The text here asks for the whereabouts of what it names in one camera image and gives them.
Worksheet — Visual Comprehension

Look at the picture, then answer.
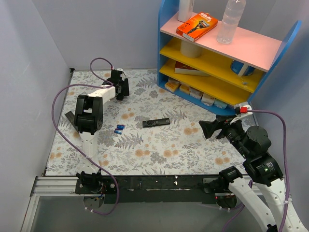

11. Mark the blue shelf unit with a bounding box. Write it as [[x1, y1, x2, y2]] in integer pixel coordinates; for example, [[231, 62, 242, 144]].
[[157, 0, 302, 115]]

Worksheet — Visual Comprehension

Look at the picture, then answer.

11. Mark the clear plastic bottle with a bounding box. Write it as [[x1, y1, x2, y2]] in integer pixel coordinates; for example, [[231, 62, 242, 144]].
[[217, 0, 246, 44]]

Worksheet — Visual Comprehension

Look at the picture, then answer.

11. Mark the black remote with buttons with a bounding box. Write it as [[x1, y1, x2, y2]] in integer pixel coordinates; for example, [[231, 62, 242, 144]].
[[142, 118, 170, 128]]

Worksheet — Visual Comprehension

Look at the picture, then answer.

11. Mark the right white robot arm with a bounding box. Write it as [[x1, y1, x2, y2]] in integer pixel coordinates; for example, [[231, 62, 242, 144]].
[[199, 116, 307, 232]]

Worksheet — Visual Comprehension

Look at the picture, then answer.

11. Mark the red white book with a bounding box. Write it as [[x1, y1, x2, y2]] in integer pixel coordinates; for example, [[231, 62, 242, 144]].
[[174, 61, 210, 77]]

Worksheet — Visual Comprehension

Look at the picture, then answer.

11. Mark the floral table mat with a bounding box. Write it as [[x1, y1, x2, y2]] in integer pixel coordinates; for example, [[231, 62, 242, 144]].
[[45, 69, 257, 176]]

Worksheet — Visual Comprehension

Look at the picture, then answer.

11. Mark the light blue tissue pack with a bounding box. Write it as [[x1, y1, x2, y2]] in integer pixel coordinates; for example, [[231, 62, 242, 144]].
[[214, 99, 228, 109]]

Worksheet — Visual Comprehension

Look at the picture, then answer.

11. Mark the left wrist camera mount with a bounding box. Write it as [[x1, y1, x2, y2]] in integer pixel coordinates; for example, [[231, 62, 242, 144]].
[[111, 68, 124, 81]]

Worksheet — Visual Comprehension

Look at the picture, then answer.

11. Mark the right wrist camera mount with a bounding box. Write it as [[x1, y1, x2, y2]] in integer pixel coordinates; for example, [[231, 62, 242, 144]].
[[230, 102, 253, 125]]

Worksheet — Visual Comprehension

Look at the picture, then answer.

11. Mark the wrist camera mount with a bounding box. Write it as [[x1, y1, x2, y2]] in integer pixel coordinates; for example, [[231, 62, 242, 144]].
[[111, 68, 124, 81], [230, 102, 253, 125]]

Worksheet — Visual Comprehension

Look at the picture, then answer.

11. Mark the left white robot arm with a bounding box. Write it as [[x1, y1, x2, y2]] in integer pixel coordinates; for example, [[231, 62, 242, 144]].
[[74, 68, 129, 174]]

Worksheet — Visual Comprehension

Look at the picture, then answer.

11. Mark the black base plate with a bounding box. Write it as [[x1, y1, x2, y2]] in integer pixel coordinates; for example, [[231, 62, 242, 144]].
[[75, 172, 231, 204]]

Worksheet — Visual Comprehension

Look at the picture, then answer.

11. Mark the white tissue pack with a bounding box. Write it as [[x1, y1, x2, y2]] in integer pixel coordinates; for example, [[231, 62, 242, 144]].
[[201, 93, 215, 106], [189, 87, 203, 100]]

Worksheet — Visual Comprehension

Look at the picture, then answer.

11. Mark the white bottle on shelf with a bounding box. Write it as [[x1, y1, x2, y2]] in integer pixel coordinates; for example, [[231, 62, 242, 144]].
[[178, 0, 194, 22]]

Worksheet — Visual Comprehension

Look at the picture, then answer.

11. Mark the yellow tissue pack left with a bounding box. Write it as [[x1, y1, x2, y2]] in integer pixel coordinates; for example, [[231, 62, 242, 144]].
[[165, 77, 181, 92]]

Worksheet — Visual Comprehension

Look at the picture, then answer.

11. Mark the blue battery upper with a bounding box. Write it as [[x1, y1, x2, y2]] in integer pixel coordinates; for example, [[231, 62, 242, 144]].
[[116, 124, 125, 129]]

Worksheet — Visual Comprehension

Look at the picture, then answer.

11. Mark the white tissue pack right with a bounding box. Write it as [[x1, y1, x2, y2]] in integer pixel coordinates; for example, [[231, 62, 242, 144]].
[[201, 93, 215, 106]]

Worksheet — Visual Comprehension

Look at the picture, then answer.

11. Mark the orange tissue pack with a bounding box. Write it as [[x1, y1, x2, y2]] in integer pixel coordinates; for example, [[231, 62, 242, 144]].
[[179, 84, 191, 95]]

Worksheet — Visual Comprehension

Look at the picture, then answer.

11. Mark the orange razor box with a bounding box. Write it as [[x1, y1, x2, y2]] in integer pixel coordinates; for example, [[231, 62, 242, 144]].
[[176, 12, 219, 42]]

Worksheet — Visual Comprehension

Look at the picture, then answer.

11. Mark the black battery cover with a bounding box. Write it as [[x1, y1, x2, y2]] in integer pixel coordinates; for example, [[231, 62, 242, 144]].
[[65, 111, 78, 132]]

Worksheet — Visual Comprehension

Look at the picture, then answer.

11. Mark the white paper roll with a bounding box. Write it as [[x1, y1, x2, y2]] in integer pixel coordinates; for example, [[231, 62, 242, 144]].
[[180, 41, 203, 58]]

